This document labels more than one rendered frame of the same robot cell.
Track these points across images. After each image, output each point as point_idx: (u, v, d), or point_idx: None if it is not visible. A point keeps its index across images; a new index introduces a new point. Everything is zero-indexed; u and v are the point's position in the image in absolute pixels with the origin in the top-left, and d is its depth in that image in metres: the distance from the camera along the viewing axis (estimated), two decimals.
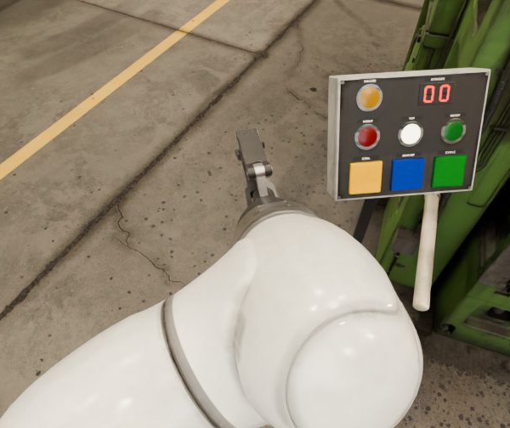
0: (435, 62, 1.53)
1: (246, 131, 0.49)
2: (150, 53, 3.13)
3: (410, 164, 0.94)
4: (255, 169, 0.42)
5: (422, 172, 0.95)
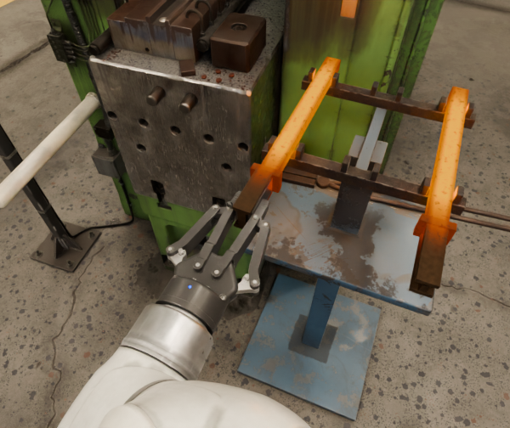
0: None
1: (267, 233, 0.54)
2: None
3: None
4: (257, 288, 0.49)
5: None
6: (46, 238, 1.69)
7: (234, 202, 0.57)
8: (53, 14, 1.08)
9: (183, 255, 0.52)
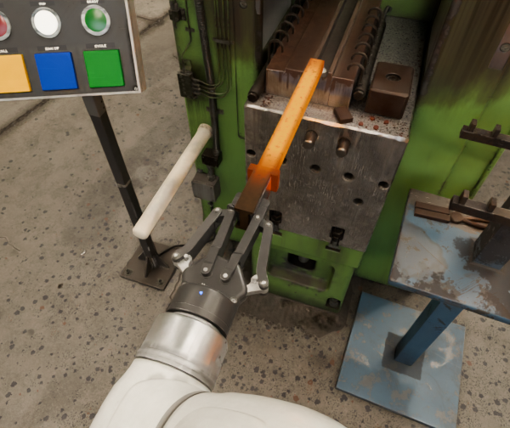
0: None
1: (270, 233, 0.55)
2: None
3: (53, 59, 0.86)
4: (267, 288, 0.49)
5: (71, 69, 0.87)
6: (133, 256, 1.76)
7: (235, 204, 0.57)
8: (186, 54, 1.14)
9: (189, 260, 0.52)
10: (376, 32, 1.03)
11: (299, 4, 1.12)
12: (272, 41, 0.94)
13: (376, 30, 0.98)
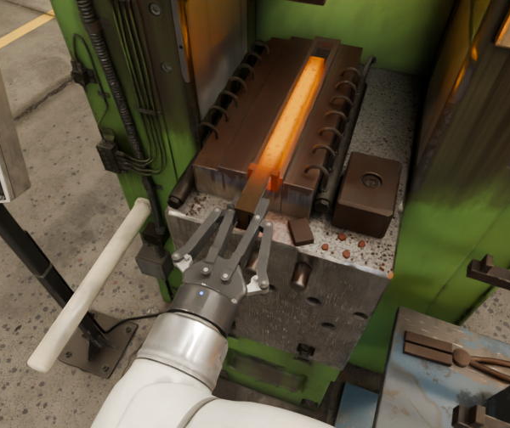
0: None
1: (270, 233, 0.55)
2: (4, 38, 2.78)
3: None
4: (268, 288, 0.49)
5: None
6: (76, 333, 1.48)
7: (235, 204, 0.57)
8: (105, 122, 0.87)
9: (189, 261, 0.52)
10: (353, 102, 0.76)
11: (253, 58, 0.85)
12: (202, 125, 0.66)
13: (350, 104, 0.71)
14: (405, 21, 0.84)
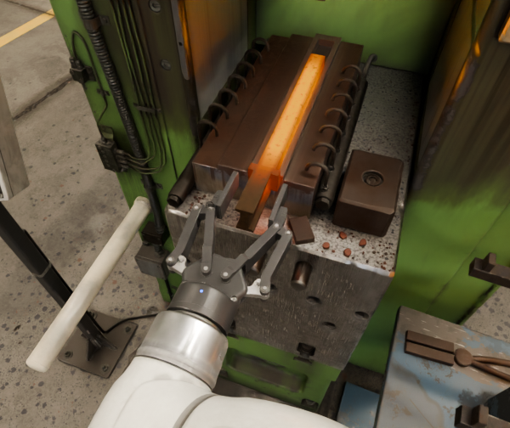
0: None
1: (290, 241, 0.53)
2: (3, 37, 2.77)
3: None
4: (268, 295, 0.48)
5: None
6: (75, 333, 1.48)
7: (214, 201, 0.57)
8: (105, 121, 0.87)
9: (184, 261, 0.51)
10: (354, 99, 0.75)
11: (253, 55, 0.84)
12: (201, 122, 0.66)
13: (351, 102, 0.71)
14: (405, 19, 0.84)
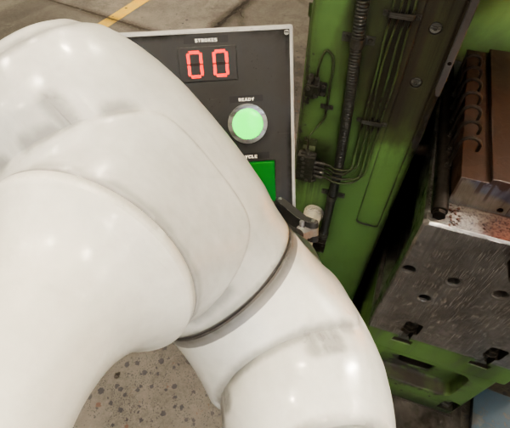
0: None
1: None
2: None
3: None
4: (318, 227, 0.47)
5: None
6: None
7: None
8: (313, 132, 0.90)
9: None
10: None
11: (461, 70, 0.87)
12: (468, 138, 0.69)
13: None
14: None
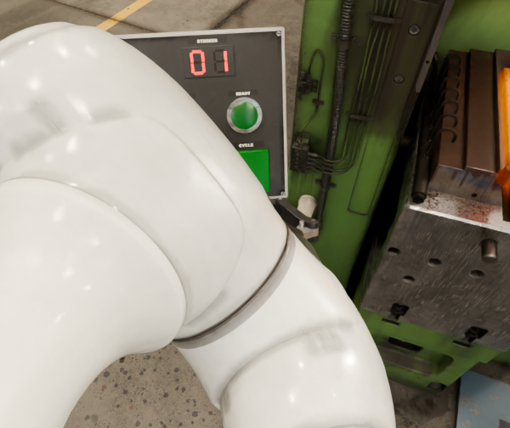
0: None
1: None
2: None
3: None
4: (318, 227, 0.47)
5: None
6: None
7: None
8: (305, 126, 0.97)
9: None
10: None
11: (443, 69, 0.95)
12: (444, 130, 0.76)
13: None
14: None
